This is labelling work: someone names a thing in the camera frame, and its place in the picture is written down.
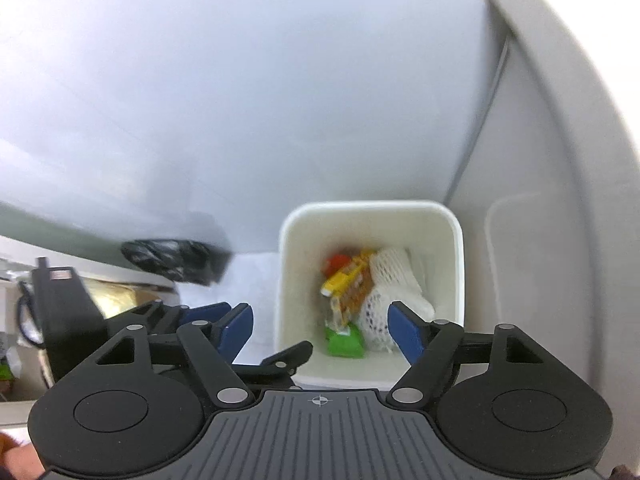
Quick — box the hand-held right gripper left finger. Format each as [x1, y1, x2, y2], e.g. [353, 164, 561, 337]
[92, 303, 254, 408]

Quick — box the red wrapper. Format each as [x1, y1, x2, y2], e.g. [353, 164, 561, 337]
[322, 252, 353, 277]

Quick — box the black cable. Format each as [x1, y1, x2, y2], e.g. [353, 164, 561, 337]
[16, 280, 46, 348]

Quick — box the green packet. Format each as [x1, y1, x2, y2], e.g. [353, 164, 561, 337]
[324, 322, 366, 359]

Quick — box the white cabinet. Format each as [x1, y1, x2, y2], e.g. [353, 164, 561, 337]
[445, 0, 640, 411]

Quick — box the black plastic bag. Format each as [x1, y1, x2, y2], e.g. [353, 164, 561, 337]
[120, 239, 233, 288]

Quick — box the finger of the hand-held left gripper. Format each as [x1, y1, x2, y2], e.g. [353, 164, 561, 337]
[235, 341, 314, 386]
[107, 300, 233, 333]

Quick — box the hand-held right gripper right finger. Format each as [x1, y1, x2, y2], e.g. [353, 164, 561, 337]
[387, 301, 548, 406]

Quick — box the yellow wrapper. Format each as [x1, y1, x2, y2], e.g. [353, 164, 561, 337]
[320, 250, 376, 298]

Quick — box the white plastic bin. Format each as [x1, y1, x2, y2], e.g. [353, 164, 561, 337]
[278, 201, 463, 391]

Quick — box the white foam fruit net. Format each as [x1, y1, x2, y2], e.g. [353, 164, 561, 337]
[357, 246, 435, 353]

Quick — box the cardboard box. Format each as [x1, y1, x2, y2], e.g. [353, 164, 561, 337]
[82, 280, 176, 321]

